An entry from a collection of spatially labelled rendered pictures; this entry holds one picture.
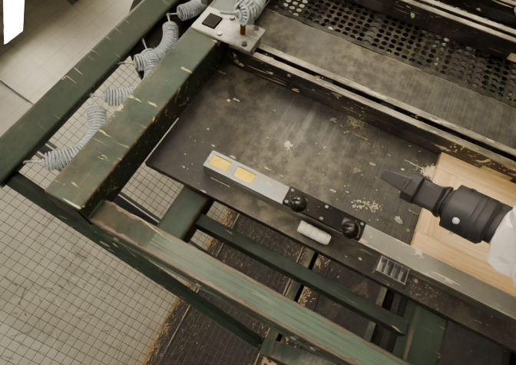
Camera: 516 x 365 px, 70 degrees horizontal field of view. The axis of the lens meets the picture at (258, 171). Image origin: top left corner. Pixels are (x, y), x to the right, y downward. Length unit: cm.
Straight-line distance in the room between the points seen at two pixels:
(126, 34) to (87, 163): 80
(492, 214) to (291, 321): 43
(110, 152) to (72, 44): 543
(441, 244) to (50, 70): 563
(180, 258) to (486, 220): 59
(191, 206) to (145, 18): 94
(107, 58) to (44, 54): 462
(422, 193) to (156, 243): 56
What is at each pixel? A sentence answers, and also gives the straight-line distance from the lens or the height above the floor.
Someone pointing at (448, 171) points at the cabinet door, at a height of 122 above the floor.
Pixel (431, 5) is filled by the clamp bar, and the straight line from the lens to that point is 147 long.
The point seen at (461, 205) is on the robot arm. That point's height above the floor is 139.
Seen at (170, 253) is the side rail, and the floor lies 167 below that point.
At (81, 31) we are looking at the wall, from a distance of 646.
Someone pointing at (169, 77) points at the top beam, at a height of 191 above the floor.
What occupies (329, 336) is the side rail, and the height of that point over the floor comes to 135.
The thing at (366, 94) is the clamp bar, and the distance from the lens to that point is 110.
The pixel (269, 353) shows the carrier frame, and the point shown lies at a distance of 195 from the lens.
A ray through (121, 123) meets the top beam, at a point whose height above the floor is 193.
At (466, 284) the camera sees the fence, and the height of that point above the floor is 114.
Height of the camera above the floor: 189
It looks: 18 degrees down
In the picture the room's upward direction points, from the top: 50 degrees counter-clockwise
